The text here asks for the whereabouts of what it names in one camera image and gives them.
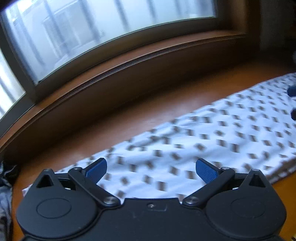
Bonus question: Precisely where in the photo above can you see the white patterned pyjama pants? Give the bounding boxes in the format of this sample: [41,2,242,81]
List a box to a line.
[21,72,296,202]

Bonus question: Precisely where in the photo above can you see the grey sweatshirt garment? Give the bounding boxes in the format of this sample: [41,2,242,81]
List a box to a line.
[0,162,18,241]

